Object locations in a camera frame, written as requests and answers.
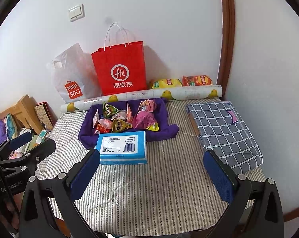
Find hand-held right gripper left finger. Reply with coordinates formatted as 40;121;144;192
19;149;102;238

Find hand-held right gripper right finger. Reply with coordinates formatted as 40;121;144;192
203;149;285;238

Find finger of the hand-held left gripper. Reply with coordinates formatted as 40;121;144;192
0;139;56;177
0;131;32;158

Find red snack packet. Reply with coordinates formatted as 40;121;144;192
96;124;111;135

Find yellow snack packet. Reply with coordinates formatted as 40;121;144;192
111;118;132;132

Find green snack packet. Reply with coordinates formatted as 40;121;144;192
102;102;119;119

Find purple fabric tray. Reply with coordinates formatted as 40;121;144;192
79;98;179;149

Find teal white packet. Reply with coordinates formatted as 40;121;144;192
35;129;50;144

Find colourful pillow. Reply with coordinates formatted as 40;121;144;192
4;113;18;140

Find wooden chair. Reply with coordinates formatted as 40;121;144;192
0;95;42;134

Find patterned box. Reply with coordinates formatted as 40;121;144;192
34;101;56;131

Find blue tissue box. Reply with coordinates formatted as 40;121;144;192
94;130;149;165

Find grey checked folded cloth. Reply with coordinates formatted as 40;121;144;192
185;101;264;175

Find white plastic bag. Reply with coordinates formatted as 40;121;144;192
47;43;103;103

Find duck print paper roll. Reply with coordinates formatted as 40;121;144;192
60;85;223;113

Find orange chip bag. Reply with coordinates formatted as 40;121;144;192
182;75;213;87

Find yellow chip bag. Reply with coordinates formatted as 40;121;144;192
151;79;182;90

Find red paper bag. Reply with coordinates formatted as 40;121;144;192
91;23;148;96

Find brown wooden door frame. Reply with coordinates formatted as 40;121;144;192
218;0;235;97

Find white light switch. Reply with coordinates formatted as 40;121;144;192
68;4;85;22

